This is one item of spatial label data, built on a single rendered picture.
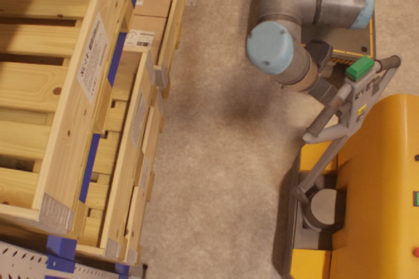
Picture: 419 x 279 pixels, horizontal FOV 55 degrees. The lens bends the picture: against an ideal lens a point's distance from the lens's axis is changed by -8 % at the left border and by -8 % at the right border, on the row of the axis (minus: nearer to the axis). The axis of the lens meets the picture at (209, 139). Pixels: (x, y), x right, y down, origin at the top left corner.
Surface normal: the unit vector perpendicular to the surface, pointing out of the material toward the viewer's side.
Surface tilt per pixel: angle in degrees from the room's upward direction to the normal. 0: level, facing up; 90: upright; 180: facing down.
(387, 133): 68
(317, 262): 22
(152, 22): 0
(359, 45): 0
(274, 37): 35
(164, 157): 0
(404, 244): 14
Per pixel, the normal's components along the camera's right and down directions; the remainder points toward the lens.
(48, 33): -0.01, -0.36
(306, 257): -0.38, -0.37
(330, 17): -0.10, 0.81
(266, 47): -0.54, -0.09
